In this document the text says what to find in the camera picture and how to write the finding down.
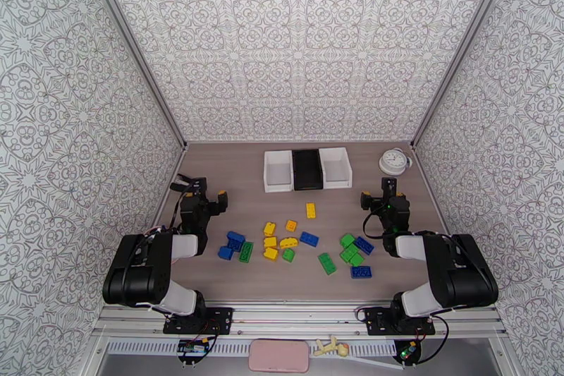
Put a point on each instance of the long yellow lego brick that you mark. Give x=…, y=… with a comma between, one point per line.
x=311, y=210

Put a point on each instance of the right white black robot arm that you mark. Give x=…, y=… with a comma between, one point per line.
x=458, y=273

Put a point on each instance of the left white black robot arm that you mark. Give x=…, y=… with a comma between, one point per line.
x=136, y=273

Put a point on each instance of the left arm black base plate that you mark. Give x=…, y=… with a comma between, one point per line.
x=220, y=319

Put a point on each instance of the small blue lego brick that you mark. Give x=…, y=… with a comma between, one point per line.
x=225, y=253

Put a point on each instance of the small yellow lego brick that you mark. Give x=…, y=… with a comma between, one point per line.
x=291, y=225

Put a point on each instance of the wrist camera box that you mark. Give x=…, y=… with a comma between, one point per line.
x=367, y=202
x=222, y=205

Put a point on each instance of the beige toy figure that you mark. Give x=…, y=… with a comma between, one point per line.
x=328, y=347

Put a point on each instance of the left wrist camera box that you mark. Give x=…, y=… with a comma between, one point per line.
x=222, y=205

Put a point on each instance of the yellow arched lego brick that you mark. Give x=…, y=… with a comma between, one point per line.
x=289, y=243

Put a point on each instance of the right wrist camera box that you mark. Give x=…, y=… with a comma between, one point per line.
x=367, y=202

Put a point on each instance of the aluminium corner post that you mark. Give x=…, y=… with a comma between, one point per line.
x=133, y=42
x=463, y=42

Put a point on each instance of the white plastic bin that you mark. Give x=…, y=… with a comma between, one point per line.
x=337, y=169
x=277, y=188

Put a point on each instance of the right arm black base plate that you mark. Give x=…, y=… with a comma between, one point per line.
x=376, y=322

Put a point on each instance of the pink rounded pad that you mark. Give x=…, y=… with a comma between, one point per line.
x=278, y=356

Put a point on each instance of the black plastic bin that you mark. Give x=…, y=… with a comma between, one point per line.
x=307, y=169

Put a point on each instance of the long green lego brick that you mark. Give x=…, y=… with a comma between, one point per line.
x=327, y=263
x=246, y=251

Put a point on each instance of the white alarm clock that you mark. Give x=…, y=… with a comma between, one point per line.
x=393, y=161

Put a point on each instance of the aluminium frame rail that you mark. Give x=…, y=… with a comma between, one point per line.
x=299, y=315

